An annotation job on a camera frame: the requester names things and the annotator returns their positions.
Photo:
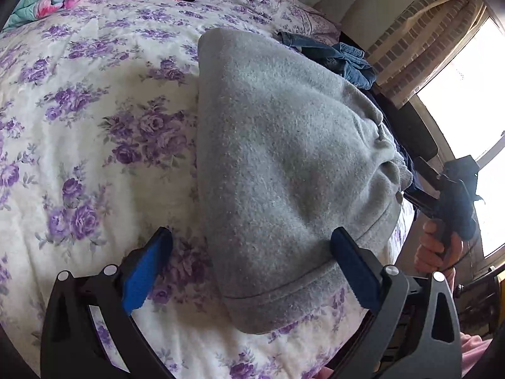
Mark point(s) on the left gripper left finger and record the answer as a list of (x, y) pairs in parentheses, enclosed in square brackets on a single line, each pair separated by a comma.
[(70, 344)]

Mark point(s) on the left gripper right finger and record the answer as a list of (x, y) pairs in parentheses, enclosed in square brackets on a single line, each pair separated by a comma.
[(411, 329)]

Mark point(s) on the grey sweatpants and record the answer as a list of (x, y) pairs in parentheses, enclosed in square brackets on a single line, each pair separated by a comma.
[(287, 151)]

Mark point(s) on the pink sleeved left forearm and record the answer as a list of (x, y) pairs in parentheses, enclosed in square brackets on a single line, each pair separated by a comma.
[(472, 348)]

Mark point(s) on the pink sleeved right forearm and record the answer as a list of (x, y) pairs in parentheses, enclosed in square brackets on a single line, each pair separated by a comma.
[(450, 275)]

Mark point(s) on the person right hand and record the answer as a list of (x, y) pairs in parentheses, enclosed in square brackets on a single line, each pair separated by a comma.
[(431, 255)]

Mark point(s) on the dark navy garment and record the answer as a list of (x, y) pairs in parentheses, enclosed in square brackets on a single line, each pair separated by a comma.
[(392, 123)]

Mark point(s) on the checked beige curtain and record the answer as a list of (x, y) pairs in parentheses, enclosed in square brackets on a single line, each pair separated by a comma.
[(421, 41)]

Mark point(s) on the blue denim jeans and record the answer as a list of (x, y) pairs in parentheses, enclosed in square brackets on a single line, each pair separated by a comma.
[(344, 60)]

